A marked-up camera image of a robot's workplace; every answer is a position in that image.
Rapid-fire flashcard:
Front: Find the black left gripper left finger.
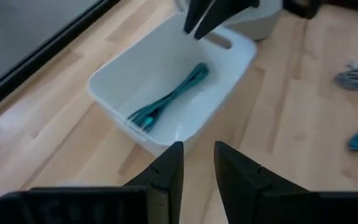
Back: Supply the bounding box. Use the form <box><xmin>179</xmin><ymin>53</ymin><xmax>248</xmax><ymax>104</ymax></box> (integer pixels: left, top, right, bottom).
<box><xmin>122</xmin><ymin>141</ymin><xmax>185</xmax><ymax>224</ymax></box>

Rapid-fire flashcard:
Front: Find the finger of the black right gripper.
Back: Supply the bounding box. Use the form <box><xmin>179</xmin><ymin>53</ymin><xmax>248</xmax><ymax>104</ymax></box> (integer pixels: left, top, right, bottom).
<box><xmin>193</xmin><ymin>0</ymin><xmax>260</xmax><ymax>40</ymax></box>
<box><xmin>183</xmin><ymin>0</ymin><xmax>214</xmax><ymax>34</ymax></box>

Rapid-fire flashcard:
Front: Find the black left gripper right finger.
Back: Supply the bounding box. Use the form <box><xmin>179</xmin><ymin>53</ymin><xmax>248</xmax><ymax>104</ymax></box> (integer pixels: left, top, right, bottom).
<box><xmin>214</xmin><ymin>141</ymin><xmax>319</xmax><ymax>224</ymax></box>

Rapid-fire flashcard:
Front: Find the grey braided USB cable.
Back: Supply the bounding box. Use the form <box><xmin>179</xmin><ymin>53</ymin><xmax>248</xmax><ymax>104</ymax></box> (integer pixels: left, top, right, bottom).
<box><xmin>334</xmin><ymin>60</ymin><xmax>358</xmax><ymax>91</ymax></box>

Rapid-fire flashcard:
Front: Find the pale grey plastic bin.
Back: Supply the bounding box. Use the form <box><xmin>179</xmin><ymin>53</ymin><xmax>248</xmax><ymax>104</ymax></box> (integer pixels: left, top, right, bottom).
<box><xmin>174</xmin><ymin>0</ymin><xmax>284</xmax><ymax>42</ymax></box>

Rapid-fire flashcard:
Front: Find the white plastic bin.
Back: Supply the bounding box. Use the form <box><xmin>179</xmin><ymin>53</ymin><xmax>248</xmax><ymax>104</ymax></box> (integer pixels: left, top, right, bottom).
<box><xmin>86</xmin><ymin>12</ymin><xmax>258</xmax><ymax>156</ymax></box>

